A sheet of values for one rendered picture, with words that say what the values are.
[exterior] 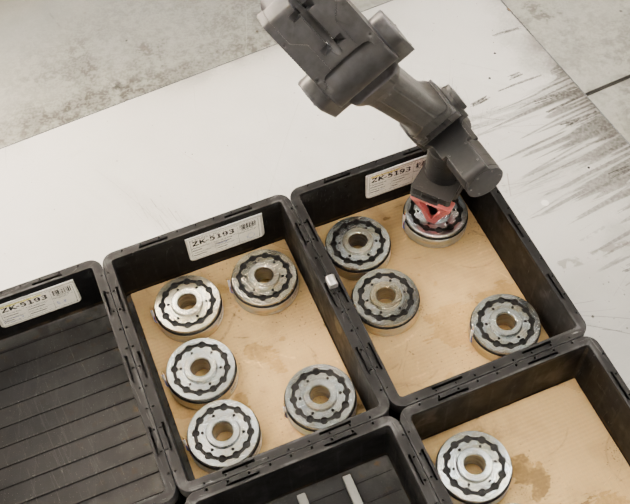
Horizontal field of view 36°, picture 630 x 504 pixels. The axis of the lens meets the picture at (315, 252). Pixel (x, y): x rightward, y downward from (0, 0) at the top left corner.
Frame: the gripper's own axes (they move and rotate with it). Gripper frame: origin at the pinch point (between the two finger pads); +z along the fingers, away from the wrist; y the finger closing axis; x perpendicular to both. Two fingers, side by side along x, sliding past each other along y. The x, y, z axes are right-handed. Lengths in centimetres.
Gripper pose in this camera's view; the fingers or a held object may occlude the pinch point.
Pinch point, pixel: (437, 207)
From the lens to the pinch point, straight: 153.4
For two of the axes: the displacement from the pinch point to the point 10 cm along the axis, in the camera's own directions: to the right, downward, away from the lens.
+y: 4.8, -7.3, 5.0
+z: 0.1, 5.7, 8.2
